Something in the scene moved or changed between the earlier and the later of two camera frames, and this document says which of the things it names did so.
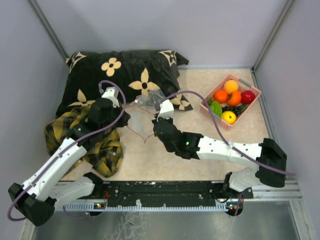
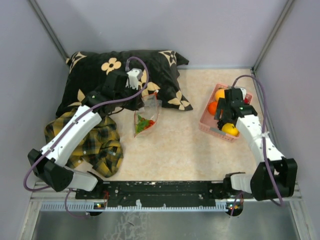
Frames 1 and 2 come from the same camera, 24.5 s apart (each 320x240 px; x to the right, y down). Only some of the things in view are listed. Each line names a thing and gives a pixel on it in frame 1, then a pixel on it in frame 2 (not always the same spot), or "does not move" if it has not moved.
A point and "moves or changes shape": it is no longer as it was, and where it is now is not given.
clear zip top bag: (141, 112) moves or changes shape
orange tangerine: (220, 96) to (212, 107)
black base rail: (164, 193) does not move
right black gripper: (169, 120) to (222, 105)
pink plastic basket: (243, 86) to (250, 96)
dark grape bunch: (235, 109) moves or changes shape
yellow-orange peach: (230, 86) to (219, 93)
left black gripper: (124, 121) to (137, 104)
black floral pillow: (138, 70) does not move
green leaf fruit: (216, 108) to (142, 124)
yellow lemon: (228, 117) moves or changes shape
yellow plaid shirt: (106, 157) does not move
